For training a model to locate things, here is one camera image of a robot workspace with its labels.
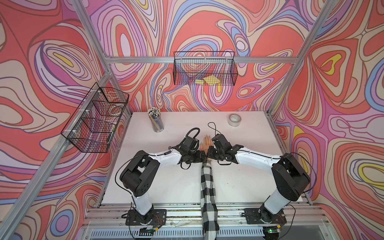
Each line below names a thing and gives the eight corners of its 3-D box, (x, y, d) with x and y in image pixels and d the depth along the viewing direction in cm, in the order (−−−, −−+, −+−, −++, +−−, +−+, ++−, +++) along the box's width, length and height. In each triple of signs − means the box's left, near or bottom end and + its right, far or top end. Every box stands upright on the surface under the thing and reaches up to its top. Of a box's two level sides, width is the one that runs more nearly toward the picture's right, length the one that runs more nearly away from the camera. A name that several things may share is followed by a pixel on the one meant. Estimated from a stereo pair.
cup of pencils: (153, 132, 110) (147, 114, 95) (154, 126, 114) (148, 107, 99) (163, 132, 110) (158, 114, 95) (164, 126, 114) (160, 107, 99)
